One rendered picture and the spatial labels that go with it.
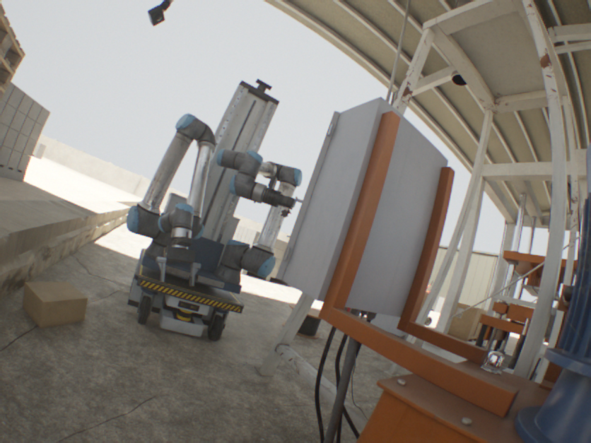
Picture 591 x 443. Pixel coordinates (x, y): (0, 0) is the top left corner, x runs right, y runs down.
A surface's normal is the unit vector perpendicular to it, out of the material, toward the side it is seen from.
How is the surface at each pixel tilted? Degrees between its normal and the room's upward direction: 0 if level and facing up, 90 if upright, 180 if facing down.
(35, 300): 90
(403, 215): 90
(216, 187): 90
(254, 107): 90
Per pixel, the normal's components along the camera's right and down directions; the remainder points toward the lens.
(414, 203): 0.47, 0.07
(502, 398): -0.82, -0.34
